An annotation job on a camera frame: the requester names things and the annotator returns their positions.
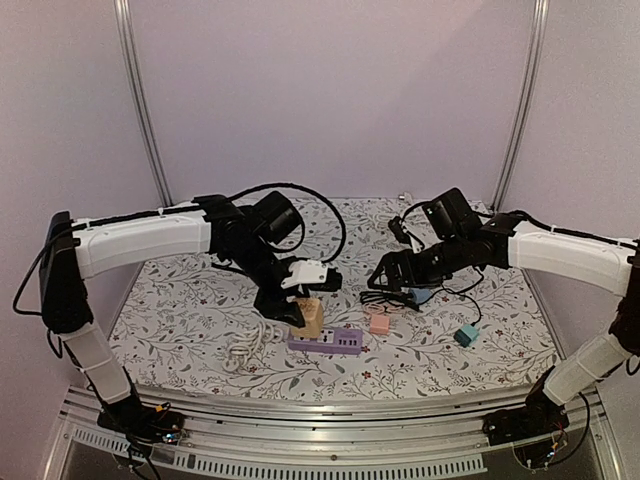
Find beige cube socket adapter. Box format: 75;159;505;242
290;297;324;339

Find white strip cable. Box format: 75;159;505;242
223;322;291;372

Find purple power strip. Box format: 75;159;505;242
287;327;363;356

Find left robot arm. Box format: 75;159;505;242
40;192;304;434

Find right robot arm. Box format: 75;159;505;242
367;188;639;436

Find light blue charger plug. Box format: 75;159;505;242
408;288;433;305

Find pink charger plug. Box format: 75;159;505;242
369;314;391;335

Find teal charger plug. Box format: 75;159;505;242
453;324;479;348

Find floral table mat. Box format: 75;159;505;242
110;199;558;402

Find black charger cable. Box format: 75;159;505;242
359;284;484;329

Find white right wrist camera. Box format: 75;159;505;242
388;216;426;254

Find pink coiled cable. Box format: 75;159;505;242
363;299;401;316

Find aluminium front rail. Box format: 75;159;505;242
42;384;626;480

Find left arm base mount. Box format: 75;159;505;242
97;398;186;444

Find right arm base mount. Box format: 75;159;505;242
482;403;569;470

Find left aluminium frame post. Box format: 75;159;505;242
113;0;174;207

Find aluminium frame post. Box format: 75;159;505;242
113;0;174;207
490;0;550;211

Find right aluminium frame post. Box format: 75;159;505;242
490;0;550;211

